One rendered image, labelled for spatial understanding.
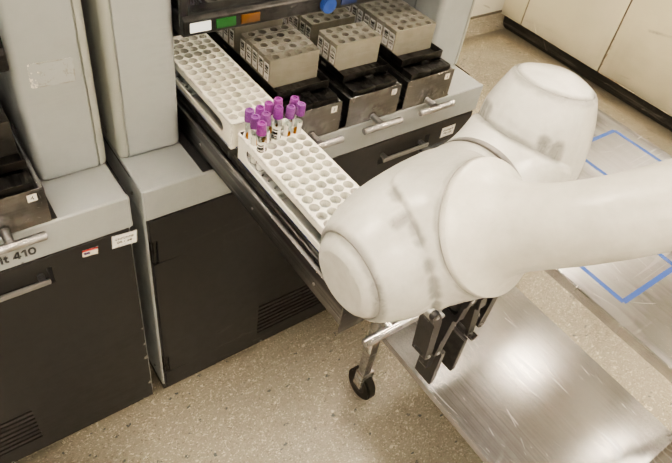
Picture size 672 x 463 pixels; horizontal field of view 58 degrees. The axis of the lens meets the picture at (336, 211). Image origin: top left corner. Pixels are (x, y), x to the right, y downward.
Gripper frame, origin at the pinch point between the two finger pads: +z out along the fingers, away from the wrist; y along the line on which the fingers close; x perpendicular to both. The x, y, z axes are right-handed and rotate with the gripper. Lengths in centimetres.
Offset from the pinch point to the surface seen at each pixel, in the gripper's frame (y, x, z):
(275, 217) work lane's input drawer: 6.3, -31.0, -1.4
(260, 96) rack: -4, -54, -7
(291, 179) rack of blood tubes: 3.5, -31.7, -7.4
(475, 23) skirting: -210, -172, 73
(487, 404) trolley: -35, -4, 52
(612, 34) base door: -229, -107, 52
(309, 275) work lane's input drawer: 6.8, -20.4, 1.1
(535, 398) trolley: -46, 1, 52
